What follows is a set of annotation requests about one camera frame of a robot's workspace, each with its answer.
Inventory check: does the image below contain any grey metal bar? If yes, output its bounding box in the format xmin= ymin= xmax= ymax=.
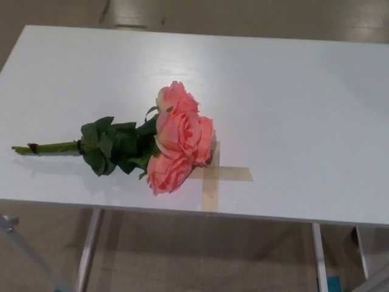
xmin=362 ymin=266 xmax=389 ymax=292

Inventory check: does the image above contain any pink rose bouquet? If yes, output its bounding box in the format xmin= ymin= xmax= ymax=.
xmin=11 ymin=80 xmax=217 ymax=197

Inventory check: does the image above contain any wide white table leg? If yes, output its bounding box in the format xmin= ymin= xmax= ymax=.
xmin=311 ymin=222 xmax=331 ymax=292

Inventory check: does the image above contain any teal floor object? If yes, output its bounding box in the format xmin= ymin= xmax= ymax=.
xmin=327 ymin=274 xmax=342 ymax=292

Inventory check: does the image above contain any slanted white table leg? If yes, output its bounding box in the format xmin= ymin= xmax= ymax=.
xmin=74 ymin=208 xmax=105 ymax=292

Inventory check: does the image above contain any long beige tape strip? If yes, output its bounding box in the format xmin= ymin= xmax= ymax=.
xmin=200 ymin=141 xmax=221 ymax=213

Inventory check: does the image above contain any thin white table leg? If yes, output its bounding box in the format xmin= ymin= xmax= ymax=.
xmin=353 ymin=224 xmax=374 ymax=284

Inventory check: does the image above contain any silver metal frame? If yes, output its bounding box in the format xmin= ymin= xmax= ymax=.
xmin=0 ymin=212 xmax=71 ymax=292

